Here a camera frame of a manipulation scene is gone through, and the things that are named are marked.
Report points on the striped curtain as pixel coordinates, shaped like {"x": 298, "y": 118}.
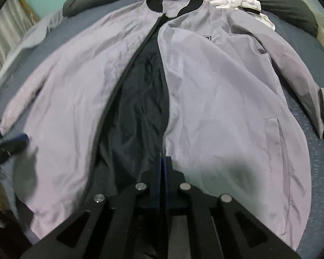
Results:
{"x": 8, "y": 24}

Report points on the dark grey bolster pillow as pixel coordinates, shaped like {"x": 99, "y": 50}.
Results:
{"x": 286, "y": 2}

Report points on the light grey blanket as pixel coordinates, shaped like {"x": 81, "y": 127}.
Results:
{"x": 24, "y": 40}

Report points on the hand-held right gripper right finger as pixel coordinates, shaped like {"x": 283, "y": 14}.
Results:
{"x": 167, "y": 183}

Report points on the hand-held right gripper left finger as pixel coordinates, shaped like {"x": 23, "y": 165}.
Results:
{"x": 151, "y": 194}

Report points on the grey jacket with black collar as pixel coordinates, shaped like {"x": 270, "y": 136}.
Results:
{"x": 218, "y": 99}

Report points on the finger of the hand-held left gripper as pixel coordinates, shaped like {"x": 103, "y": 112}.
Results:
{"x": 5, "y": 148}

